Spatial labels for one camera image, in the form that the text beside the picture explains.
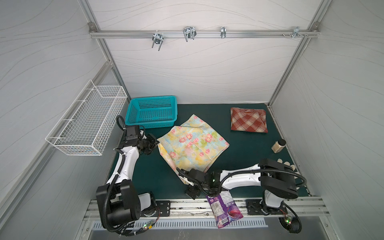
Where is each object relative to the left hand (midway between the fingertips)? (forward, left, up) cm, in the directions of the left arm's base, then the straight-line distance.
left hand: (161, 138), depth 85 cm
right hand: (-19, -17, -12) cm, 28 cm away
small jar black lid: (0, -70, -6) cm, 70 cm away
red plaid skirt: (+24, -62, -11) cm, 67 cm away
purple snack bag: (-33, -35, -11) cm, 49 cm away
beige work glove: (-10, -79, -13) cm, 81 cm away
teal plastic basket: (+31, +15, -12) cm, 37 cm away
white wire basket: (-6, +32, +18) cm, 37 cm away
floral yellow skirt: (+2, -19, -12) cm, 23 cm away
